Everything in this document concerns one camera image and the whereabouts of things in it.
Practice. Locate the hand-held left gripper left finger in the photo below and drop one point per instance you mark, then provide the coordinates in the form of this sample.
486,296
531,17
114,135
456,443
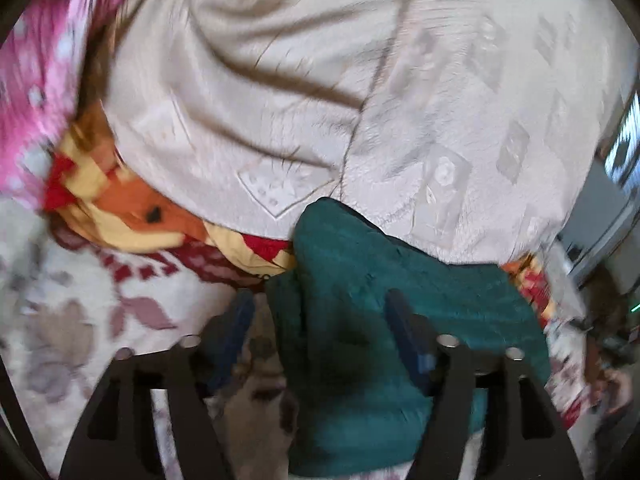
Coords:
234,332

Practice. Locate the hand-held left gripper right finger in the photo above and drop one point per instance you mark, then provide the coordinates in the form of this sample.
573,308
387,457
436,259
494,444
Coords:
404,332

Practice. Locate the green quilted jacket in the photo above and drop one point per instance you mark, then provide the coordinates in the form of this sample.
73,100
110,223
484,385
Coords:
350,280

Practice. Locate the white red floral printed blanket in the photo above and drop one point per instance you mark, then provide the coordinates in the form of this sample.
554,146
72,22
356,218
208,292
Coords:
75,320

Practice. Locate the orange yellow printed cloth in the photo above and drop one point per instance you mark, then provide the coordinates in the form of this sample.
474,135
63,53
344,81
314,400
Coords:
125,210

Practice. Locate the beige embossed blanket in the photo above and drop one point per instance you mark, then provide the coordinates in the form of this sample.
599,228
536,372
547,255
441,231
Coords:
400,110

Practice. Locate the window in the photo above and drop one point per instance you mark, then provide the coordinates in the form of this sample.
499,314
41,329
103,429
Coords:
625,145

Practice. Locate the pink dotted cloth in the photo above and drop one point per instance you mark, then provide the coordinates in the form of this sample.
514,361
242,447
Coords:
40,70

